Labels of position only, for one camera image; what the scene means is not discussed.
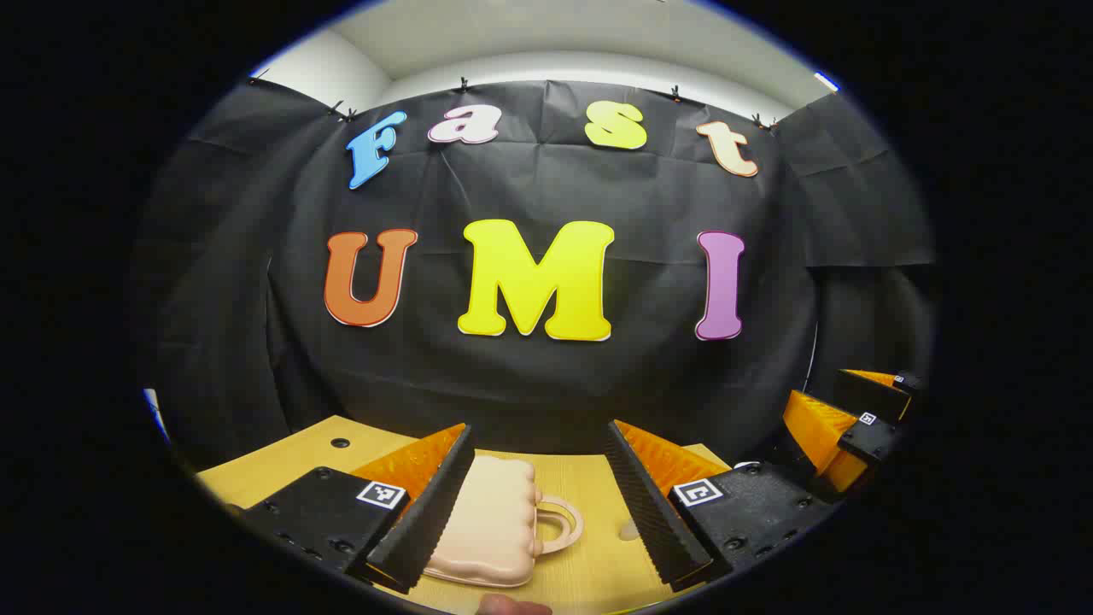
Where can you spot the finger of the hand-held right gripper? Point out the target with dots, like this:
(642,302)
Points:
(867,440)
(875,395)

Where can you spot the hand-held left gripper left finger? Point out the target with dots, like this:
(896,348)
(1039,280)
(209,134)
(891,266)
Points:
(431,512)

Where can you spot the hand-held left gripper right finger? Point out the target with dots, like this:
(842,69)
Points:
(649,512)

